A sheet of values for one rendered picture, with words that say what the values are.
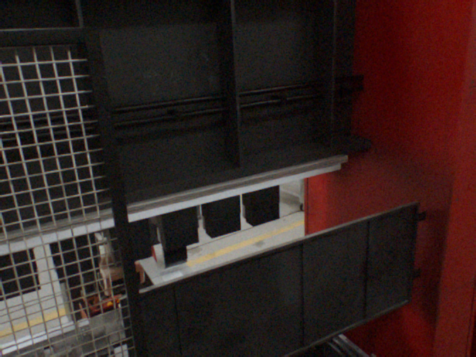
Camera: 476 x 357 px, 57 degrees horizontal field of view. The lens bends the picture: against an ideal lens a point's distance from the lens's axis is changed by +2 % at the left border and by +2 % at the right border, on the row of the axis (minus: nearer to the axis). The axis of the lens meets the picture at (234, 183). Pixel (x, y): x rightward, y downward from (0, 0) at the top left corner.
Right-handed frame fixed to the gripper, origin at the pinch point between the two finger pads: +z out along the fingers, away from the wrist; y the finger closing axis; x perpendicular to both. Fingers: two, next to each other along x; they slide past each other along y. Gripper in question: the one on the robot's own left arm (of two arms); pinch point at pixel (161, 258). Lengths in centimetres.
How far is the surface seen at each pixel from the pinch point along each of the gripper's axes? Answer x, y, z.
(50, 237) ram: -35, -43, -17
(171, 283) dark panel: -76, -18, 8
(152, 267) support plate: 2.0, -4.7, 2.7
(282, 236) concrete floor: 188, 171, 13
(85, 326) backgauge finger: -21.8, -38.6, 15.5
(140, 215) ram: -34.9, -12.0, -17.1
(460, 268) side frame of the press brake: -67, 98, 38
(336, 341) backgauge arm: -50, 43, 49
